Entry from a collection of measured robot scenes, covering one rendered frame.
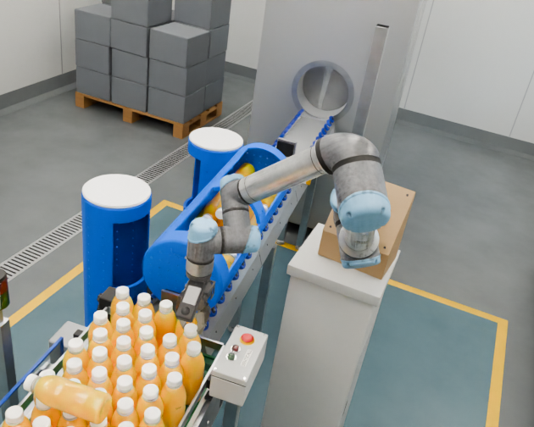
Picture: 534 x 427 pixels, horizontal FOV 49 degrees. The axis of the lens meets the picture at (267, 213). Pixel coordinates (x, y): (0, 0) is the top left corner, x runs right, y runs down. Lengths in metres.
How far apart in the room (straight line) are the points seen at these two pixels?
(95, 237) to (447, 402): 1.99
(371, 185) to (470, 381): 2.33
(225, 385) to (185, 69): 3.96
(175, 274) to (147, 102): 3.83
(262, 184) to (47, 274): 2.42
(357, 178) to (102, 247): 1.43
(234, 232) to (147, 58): 4.04
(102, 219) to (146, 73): 3.22
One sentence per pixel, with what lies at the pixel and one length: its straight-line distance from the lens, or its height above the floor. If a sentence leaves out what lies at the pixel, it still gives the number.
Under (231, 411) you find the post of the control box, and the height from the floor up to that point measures 0.88.
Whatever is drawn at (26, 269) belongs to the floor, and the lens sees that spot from 3.82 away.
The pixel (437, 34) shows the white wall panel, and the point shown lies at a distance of 6.61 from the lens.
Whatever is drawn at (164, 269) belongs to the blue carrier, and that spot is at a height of 1.11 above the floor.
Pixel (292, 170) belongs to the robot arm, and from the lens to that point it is 1.47.
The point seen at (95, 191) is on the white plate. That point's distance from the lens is 2.50.
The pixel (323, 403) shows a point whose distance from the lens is 2.30.
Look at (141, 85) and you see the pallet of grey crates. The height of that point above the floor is 0.40.
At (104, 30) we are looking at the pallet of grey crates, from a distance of 5.69.
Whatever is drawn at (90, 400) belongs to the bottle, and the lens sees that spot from 1.46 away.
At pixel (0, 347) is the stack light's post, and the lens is 1.84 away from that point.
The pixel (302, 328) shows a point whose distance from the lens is 2.10.
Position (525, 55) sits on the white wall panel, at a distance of 6.58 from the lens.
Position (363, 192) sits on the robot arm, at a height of 1.68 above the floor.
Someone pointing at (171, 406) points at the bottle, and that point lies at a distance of 1.63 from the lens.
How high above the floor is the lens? 2.27
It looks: 31 degrees down
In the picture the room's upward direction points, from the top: 9 degrees clockwise
